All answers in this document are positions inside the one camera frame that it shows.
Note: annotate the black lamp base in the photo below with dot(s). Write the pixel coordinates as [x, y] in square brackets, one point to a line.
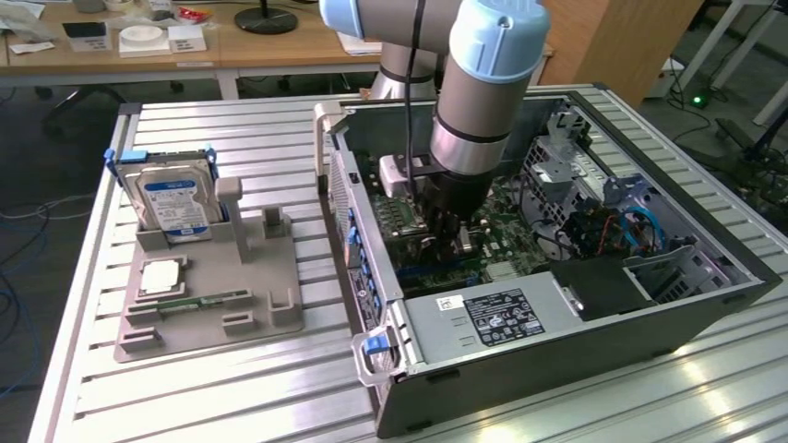
[265, 20]

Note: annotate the green RAM stick bare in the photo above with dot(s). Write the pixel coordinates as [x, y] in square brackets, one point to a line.
[191, 305]

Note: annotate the grey cup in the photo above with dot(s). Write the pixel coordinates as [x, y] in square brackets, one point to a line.
[90, 5]

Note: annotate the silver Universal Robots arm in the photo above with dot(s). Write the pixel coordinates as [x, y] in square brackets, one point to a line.
[487, 92]

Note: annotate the hard disk drive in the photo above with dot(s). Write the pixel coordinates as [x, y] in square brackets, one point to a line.
[173, 203]

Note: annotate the silver CPU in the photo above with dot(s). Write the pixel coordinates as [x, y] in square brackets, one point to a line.
[159, 277]

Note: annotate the white round holder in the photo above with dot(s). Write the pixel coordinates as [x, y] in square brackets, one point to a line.
[145, 44]

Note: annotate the grey parts rack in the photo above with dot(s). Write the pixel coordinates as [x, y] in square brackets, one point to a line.
[246, 281]

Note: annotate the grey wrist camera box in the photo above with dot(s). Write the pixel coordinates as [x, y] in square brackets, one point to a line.
[394, 177]

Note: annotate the silver chipset heat sink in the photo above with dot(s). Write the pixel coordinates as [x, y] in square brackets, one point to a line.
[505, 272]

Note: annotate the grey power supply unit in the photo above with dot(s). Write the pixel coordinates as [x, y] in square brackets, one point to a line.
[443, 332]

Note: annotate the wooden desk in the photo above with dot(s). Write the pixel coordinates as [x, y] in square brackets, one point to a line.
[278, 46]

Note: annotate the open black PC case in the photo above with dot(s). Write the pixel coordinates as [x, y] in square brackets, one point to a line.
[554, 369]

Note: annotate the green expansion card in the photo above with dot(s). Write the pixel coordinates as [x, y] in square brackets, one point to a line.
[413, 251]

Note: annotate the clear plastic bag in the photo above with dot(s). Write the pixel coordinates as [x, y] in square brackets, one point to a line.
[22, 23]

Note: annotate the green motherboard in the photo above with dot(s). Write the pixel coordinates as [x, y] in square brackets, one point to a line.
[505, 221]

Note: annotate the silver disk bay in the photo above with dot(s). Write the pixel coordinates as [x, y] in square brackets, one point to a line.
[554, 175]

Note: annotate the white labelled box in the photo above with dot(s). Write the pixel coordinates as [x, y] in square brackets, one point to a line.
[185, 41]

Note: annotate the white paper stack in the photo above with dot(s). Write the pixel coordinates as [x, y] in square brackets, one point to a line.
[363, 48]

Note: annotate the red packet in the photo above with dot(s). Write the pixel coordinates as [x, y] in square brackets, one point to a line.
[193, 14]

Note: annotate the black chair base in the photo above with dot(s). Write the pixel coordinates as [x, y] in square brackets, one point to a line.
[69, 106]

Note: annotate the green LED device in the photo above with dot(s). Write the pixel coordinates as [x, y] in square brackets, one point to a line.
[698, 100]

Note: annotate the blue case latch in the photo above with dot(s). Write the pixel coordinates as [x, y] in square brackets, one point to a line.
[375, 345]

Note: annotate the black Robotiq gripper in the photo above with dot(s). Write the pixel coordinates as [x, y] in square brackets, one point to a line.
[459, 194]

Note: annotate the paper slip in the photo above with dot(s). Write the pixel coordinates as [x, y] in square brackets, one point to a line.
[31, 47]

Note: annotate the white box black lid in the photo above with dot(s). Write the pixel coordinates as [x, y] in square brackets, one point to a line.
[90, 41]

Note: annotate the black floor equipment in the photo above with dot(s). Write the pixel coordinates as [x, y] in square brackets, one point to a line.
[758, 157]

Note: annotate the white table frame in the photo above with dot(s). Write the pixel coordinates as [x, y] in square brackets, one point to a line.
[706, 46]

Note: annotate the wooden cabinet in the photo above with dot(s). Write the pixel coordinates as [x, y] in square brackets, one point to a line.
[629, 46]

